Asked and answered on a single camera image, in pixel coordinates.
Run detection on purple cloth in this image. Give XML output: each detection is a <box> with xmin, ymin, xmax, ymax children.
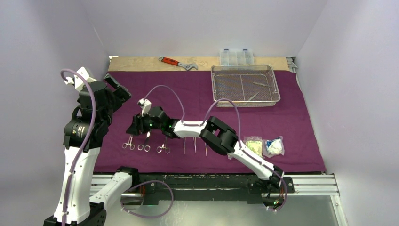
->
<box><xmin>95</xmin><ymin>71</ymin><xmax>326</xmax><ymax>173</ymax></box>

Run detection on steel surgical scissors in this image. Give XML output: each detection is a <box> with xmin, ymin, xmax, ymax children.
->
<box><xmin>137</xmin><ymin>132</ymin><xmax>151</xmax><ymax>152</ymax></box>

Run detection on steel hemostat clamp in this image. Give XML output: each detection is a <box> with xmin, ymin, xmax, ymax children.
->
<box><xmin>122</xmin><ymin>135</ymin><xmax>135</xmax><ymax>150</ymax></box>
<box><xmin>156</xmin><ymin>137</ymin><xmax>171</xmax><ymax>154</ymax></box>

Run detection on clear plastic compartment box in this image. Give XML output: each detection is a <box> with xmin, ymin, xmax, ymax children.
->
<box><xmin>219</xmin><ymin>49</ymin><xmax>255</xmax><ymax>65</ymax></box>

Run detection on metal wire mesh tray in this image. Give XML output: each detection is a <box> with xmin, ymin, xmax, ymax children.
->
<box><xmin>211</xmin><ymin>65</ymin><xmax>281</xmax><ymax>107</ymax></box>

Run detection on green white gauze packet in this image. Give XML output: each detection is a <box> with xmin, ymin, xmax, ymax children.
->
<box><xmin>243</xmin><ymin>136</ymin><xmax>263</xmax><ymax>157</ymax></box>

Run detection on steel scalpel handle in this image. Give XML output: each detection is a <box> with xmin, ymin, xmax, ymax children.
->
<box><xmin>246</xmin><ymin>92</ymin><xmax>260</xmax><ymax>103</ymax></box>
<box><xmin>253</xmin><ymin>82</ymin><xmax>272</xmax><ymax>87</ymax></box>

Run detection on blue white gauze packet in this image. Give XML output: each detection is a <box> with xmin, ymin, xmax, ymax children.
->
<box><xmin>262</xmin><ymin>136</ymin><xmax>285</xmax><ymax>158</ymax></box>

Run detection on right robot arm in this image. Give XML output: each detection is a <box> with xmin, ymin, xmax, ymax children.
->
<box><xmin>126</xmin><ymin>107</ymin><xmax>287</xmax><ymax>192</ymax></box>

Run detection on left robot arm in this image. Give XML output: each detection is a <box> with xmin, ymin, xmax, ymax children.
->
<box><xmin>43</xmin><ymin>74</ymin><xmax>140</xmax><ymax>226</ymax></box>

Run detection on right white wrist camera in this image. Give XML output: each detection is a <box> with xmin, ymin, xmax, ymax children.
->
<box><xmin>137</xmin><ymin>98</ymin><xmax>152</xmax><ymax>116</ymax></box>

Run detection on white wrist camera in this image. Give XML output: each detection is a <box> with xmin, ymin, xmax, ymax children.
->
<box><xmin>137</xmin><ymin>98</ymin><xmax>152</xmax><ymax>116</ymax></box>
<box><xmin>60</xmin><ymin>67</ymin><xmax>97</xmax><ymax>92</ymax></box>

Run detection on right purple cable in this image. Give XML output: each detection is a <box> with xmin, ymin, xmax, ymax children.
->
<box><xmin>144</xmin><ymin>85</ymin><xmax>288</xmax><ymax>213</ymax></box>

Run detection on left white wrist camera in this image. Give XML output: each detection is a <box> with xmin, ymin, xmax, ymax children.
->
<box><xmin>60</xmin><ymin>67</ymin><xmax>97</xmax><ymax>92</ymax></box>

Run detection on orange handled adjustable wrench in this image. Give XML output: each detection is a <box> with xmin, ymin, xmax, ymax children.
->
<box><xmin>158</xmin><ymin>57</ymin><xmax>198</xmax><ymax>71</ymax></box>

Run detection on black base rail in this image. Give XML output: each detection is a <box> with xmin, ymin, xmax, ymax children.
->
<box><xmin>122</xmin><ymin>173</ymin><xmax>284</xmax><ymax>205</ymax></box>

